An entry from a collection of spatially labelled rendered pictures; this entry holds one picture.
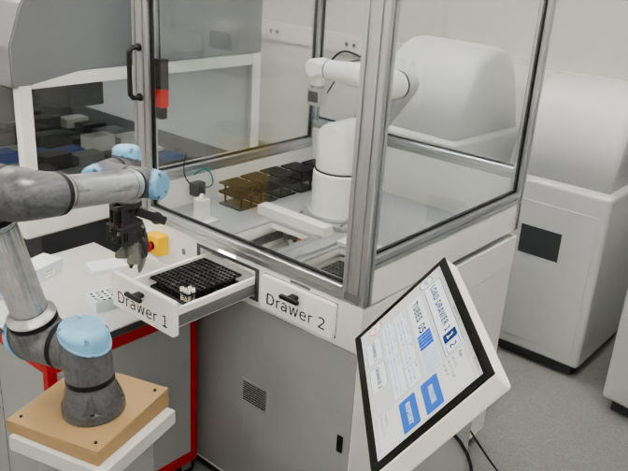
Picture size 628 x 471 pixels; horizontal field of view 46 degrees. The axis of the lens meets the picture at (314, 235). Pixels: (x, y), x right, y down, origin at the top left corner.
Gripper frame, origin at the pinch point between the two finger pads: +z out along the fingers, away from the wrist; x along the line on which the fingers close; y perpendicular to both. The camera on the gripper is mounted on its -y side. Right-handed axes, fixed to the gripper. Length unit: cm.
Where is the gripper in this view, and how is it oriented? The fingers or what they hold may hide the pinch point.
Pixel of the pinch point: (136, 264)
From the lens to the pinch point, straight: 218.5
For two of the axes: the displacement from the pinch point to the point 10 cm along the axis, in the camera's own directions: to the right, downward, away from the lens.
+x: 7.6, 2.8, -5.9
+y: -6.5, 2.5, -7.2
